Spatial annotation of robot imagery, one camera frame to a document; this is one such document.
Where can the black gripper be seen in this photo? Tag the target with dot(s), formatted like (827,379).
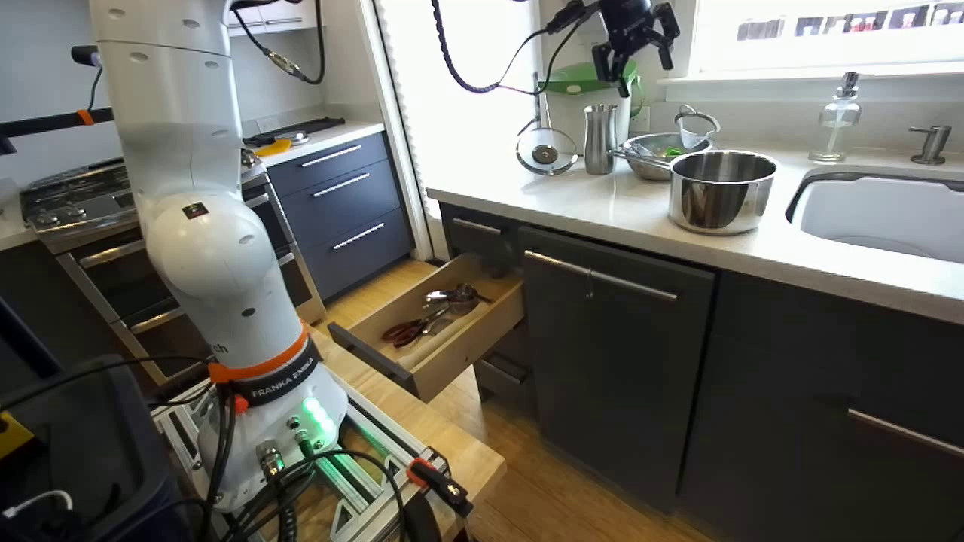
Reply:
(633,25)

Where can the stainless steel pot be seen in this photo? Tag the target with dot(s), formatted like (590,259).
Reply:
(721,189)

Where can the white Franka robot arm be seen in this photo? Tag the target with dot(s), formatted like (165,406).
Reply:
(176,108)

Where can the glass pot lid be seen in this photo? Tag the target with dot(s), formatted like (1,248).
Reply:
(545,148)

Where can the white container green lid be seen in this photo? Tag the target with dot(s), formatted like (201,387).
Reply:
(576,85)

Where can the steel cylindrical canister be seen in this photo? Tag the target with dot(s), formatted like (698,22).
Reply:
(598,144)

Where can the small glass measuring cup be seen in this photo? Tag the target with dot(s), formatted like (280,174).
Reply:
(693,128)

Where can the metal mixing bowl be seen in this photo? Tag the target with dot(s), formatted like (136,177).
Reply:
(649,154)

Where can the clear soap dispenser bottle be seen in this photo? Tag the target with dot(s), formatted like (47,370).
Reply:
(836,122)

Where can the dark dishwasher front panel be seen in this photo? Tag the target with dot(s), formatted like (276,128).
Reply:
(615,347)

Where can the chrome kitchen faucet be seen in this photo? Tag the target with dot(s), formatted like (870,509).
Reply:
(932,144)

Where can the kitchen sink basin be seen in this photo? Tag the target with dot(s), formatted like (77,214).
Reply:
(884,209)

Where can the metal spoon in drawer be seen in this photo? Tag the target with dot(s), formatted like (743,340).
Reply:
(454,301)

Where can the grey drawer cabinet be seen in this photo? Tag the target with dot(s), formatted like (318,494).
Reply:
(345,210)

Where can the open wooden drawer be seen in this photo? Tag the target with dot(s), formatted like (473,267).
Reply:
(447,345)

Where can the gas stove top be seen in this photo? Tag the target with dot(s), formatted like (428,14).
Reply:
(80,197)

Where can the red handled utensil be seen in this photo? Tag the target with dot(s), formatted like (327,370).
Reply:
(404,331)

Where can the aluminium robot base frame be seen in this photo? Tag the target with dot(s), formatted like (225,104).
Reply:
(316,476)

